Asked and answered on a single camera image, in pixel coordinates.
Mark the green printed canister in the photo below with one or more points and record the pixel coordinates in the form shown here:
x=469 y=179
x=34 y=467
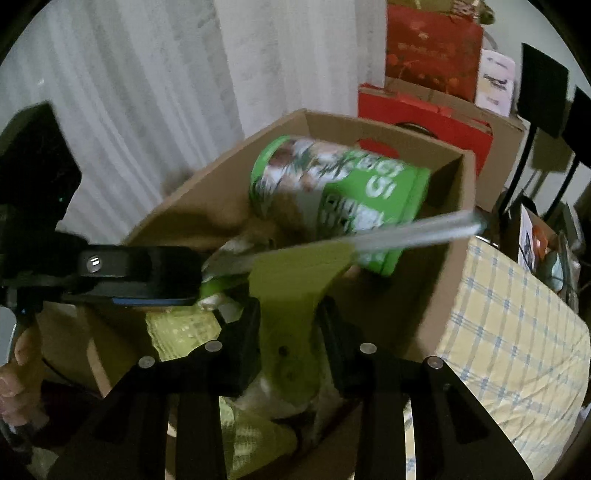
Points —
x=323 y=184

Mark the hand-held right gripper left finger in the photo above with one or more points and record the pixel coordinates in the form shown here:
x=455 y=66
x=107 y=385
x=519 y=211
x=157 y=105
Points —
x=240 y=350

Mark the closed brown cardboard box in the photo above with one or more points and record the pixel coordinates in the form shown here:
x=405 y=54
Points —
x=505 y=143

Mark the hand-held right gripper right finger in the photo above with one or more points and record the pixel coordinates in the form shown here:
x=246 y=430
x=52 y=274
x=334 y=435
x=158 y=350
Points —
x=341 y=360

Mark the small box with clutter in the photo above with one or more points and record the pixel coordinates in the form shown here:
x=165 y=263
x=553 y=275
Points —
x=535 y=240

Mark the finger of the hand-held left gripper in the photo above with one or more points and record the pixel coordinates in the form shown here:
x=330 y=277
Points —
x=138 y=272

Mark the small green patterned pouch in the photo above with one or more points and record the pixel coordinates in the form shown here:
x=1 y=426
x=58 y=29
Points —
x=184 y=330

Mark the red gift bag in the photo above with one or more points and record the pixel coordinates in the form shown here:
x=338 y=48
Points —
x=434 y=50

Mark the person's left hand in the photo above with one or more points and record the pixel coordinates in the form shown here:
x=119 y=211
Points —
x=18 y=387

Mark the red gift box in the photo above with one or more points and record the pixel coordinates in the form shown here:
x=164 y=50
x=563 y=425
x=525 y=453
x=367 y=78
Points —
x=415 y=120

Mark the yellow checkered tablecloth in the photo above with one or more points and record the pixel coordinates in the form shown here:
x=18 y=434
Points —
x=508 y=323

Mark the white curtain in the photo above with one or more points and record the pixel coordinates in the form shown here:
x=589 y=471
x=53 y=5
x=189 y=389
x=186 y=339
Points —
x=161 y=92

